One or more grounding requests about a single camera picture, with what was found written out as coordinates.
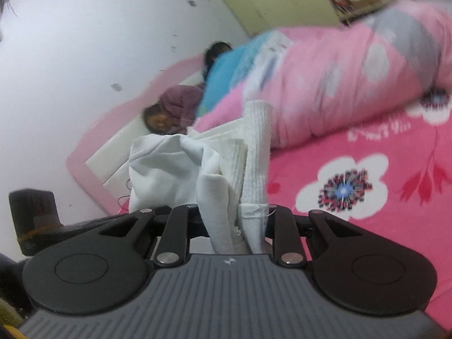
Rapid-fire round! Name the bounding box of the white sweatshirt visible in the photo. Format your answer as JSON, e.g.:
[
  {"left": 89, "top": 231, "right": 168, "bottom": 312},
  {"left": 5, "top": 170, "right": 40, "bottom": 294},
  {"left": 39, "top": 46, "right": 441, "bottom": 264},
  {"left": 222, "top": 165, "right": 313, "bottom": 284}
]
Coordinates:
[{"left": 129, "top": 101, "right": 272, "bottom": 254}]

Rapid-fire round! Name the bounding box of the pink white headboard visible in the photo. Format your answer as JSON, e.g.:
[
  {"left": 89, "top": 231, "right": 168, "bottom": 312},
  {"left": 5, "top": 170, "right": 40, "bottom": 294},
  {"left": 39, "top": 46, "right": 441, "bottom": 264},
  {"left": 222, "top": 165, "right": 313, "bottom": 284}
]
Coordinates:
[{"left": 66, "top": 54, "right": 203, "bottom": 215}]

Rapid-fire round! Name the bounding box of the sleeping child purple hat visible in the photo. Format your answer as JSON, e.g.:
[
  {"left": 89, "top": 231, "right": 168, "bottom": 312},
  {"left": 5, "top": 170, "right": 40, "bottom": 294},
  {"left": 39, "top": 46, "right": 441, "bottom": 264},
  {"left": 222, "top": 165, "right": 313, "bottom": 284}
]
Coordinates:
[{"left": 142, "top": 83, "right": 205, "bottom": 136}]

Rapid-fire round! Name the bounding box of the pink floral bed sheet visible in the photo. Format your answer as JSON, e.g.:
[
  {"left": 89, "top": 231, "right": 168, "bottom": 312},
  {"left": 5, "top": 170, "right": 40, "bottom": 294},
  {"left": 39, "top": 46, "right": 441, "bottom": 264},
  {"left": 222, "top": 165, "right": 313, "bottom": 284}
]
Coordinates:
[{"left": 267, "top": 90, "right": 451, "bottom": 327}]

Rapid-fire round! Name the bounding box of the pink floral quilt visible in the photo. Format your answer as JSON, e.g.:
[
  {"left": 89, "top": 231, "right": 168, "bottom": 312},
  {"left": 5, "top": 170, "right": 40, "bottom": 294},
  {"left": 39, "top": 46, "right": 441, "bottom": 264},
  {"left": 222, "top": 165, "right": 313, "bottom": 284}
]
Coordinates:
[{"left": 194, "top": 0, "right": 451, "bottom": 149}]

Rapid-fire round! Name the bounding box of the blue blanket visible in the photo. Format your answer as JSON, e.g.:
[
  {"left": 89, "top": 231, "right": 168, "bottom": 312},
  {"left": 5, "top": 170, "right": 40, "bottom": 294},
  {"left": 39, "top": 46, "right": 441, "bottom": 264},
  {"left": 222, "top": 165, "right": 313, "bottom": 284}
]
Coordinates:
[{"left": 196, "top": 30, "right": 292, "bottom": 118}]

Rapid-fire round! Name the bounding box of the yellow-green wardrobe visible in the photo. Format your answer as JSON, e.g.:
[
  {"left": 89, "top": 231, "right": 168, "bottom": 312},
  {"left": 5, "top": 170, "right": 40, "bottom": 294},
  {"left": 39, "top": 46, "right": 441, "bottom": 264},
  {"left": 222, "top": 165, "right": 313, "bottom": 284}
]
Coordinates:
[{"left": 213, "top": 0, "right": 342, "bottom": 38}]

